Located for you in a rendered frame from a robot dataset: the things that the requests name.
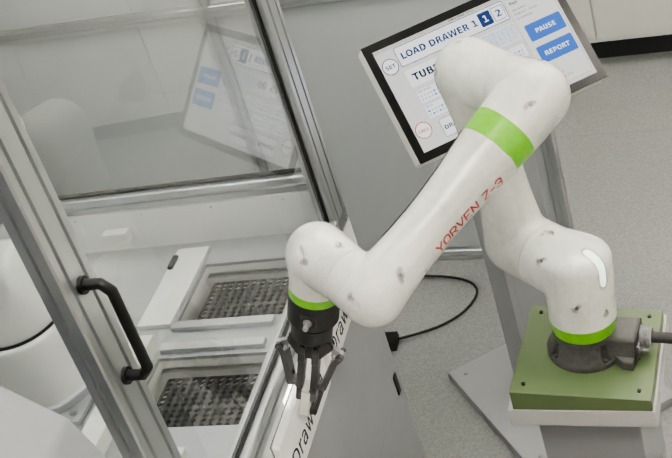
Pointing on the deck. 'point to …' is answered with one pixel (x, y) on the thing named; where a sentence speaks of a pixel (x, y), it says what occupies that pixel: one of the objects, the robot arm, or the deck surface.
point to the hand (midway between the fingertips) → (306, 398)
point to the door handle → (121, 325)
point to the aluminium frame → (91, 311)
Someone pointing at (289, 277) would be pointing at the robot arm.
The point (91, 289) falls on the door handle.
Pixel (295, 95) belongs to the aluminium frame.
